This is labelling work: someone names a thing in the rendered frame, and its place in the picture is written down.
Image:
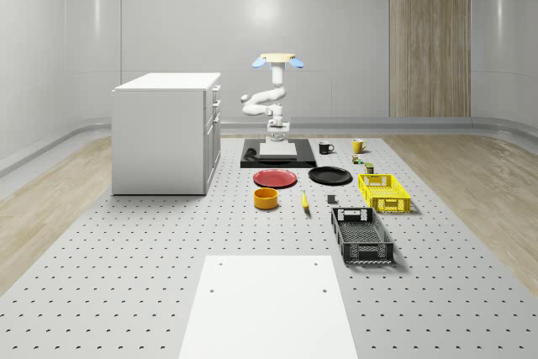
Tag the grey cube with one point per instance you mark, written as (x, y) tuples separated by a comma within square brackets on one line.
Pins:
[(332, 199)]

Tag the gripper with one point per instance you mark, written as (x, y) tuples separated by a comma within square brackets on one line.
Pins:
[(278, 126)]

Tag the banana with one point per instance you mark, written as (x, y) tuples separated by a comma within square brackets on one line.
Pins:
[(305, 202)]

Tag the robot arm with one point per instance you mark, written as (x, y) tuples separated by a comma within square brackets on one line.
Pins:
[(269, 96)]

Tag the yellow bowl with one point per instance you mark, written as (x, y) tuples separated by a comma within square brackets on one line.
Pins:
[(265, 200)]

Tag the black plate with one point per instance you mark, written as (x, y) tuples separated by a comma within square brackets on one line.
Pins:
[(330, 175)]

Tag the white board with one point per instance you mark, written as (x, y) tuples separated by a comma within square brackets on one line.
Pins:
[(269, 313)]

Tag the black mug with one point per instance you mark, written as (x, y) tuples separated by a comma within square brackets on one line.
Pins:
[(324, 148)]

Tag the yellow mug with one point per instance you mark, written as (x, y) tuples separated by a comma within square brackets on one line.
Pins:
[(358, 146)]

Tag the drone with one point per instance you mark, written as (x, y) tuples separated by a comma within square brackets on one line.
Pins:
[(276, 56)]

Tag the white cabinet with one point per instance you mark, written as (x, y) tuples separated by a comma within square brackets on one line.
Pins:
[(159, 140)]

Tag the yellow basket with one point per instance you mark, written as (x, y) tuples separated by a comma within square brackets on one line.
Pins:
[(384, 203)]

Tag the red plate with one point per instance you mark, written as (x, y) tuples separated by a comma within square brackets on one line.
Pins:
[(275, 178)]

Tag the flat-sided can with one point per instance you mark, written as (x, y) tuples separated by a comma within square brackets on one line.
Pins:
[(369, 168)]

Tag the puzzle cube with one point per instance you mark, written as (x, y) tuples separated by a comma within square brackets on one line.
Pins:
[(357, 159)]

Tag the dark grey basket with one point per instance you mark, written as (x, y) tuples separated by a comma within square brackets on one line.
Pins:
[(362, 235)]

